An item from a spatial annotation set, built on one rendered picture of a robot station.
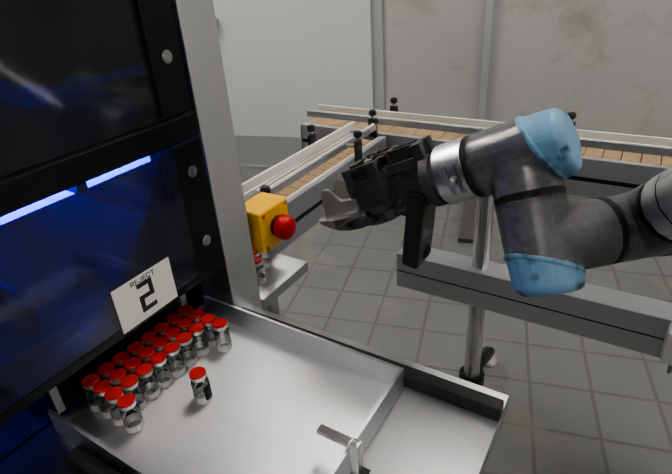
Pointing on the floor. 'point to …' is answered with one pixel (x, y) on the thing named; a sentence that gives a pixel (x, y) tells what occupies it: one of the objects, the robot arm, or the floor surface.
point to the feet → (481, 366)
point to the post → (214, 135)
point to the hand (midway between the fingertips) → (329, 223)
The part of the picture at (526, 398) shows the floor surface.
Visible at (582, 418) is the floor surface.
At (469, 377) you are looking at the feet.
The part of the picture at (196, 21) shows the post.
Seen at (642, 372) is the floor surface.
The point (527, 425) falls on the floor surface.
